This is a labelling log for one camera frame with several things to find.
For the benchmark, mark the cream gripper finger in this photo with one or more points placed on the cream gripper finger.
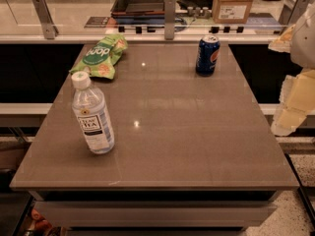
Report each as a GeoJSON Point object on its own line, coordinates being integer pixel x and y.
{"type": "Point", "coordinates": [297, 100]}
{"type": "Point", "coordinates": [283, 42]}

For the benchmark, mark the blue pepsi can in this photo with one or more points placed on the blue pepsi can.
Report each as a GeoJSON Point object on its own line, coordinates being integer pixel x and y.
{"type": "Point", "coordinates": [208, 52]}

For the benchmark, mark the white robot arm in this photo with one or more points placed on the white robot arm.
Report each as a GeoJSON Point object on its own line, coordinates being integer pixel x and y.
{"type": "Point", "coordinates": [302, 51]}

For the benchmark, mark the green rice chip bag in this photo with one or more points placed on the green rice chip bag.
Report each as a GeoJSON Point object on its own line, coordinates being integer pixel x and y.
{"type": "Point", "coordinates": [99, 61]}

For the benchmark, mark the cardboard box with label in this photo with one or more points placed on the cardboard box with label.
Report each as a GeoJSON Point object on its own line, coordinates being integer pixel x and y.
{"type": "Point", "coordinates": [231, 11]}

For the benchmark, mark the dark open tray bin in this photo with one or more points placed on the dark open tray bin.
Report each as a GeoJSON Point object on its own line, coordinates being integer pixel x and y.
{"type": "Point", "coordinates": [124, 8]}

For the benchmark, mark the clear tea water bottle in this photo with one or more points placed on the clear tea water bottle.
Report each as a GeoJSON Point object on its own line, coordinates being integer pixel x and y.
{"type": "Point", "coordinates": [90, 108]}

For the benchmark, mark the grey table drawer front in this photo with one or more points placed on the grey table drawer front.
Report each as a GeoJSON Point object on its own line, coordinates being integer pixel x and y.
{"type": "Point", "coordinates": [155, 214]}

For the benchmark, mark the right metal glass bracket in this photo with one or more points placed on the right metal glass bracket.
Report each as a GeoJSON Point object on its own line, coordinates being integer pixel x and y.
{"type": "Point", "coordinates": [292, 11]}

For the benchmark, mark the metal glass bracket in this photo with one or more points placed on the metal glass bracket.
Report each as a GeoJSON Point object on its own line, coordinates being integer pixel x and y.
{"type": "Point", "coordinates": [169, 19]}
{"type": "Point", "coordinates": [50, 30]}
{"type": "Point", "coordinates": [292, 11]}

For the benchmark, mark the middle metal glass bracket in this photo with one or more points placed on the middle metal glass bracket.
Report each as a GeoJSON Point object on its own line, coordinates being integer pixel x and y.
{"type": "Point", "coordinates": [169, 19]}

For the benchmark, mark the left metal glass bracket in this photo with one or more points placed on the left metal glass bracket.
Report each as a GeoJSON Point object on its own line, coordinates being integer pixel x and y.
{"type": "Point", "coordinates": [50, 30]}

